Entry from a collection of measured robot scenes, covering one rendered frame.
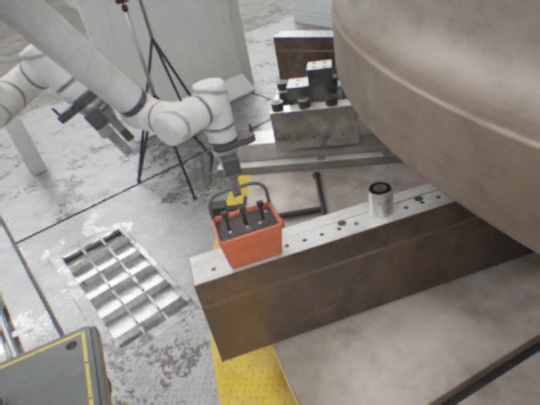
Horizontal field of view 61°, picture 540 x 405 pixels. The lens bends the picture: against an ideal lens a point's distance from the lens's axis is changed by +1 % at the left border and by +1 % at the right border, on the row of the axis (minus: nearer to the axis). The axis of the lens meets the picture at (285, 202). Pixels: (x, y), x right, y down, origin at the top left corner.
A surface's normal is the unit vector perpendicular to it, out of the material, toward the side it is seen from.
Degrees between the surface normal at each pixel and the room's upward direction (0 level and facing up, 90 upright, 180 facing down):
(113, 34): 90
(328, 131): 90
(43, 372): 0
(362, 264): 90
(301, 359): 0
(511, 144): 90
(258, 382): 0
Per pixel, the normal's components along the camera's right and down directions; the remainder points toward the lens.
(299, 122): -0.09, 0.59
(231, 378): -0.15, -0.80
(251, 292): 0.29, 0.52
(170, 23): 0.63, 0.37
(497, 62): -0.90, 0.00
